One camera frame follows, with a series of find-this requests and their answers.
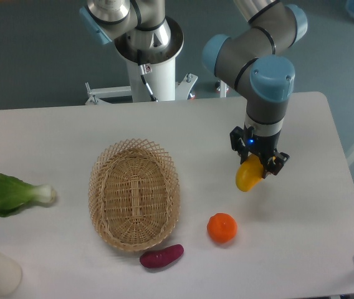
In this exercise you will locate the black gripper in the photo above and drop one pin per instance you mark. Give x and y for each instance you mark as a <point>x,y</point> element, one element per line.
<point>244,141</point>

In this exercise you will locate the orange tangerine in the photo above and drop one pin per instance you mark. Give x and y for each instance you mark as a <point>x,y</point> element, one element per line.
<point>222,228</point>

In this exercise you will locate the yellow mango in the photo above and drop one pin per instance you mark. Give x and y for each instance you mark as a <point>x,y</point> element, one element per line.
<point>249,173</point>

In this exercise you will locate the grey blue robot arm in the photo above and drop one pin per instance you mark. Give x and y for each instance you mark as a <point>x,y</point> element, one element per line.
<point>250,64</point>

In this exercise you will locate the purple sweet potato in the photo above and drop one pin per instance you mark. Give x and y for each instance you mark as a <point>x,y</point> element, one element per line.
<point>162,258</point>

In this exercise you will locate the woven wicker basket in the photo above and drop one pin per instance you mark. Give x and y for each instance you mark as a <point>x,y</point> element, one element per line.
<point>134,195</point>

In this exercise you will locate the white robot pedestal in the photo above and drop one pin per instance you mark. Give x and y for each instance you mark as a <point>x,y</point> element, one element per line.
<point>150,57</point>

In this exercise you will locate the green bok choy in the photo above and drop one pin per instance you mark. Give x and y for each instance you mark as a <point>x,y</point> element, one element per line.
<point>15,195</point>

